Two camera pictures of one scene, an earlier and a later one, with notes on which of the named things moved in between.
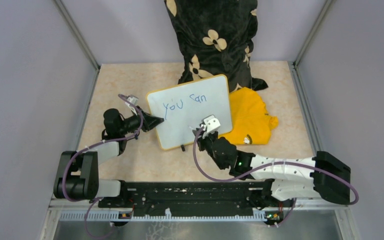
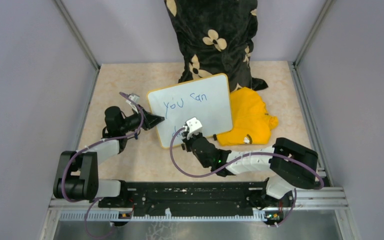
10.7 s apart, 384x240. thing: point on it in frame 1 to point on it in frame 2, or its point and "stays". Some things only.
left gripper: [149, 121] stays
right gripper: [201, 141] to [187, 140]
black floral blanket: [217, 37] stays
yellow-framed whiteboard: [184, 106] stays
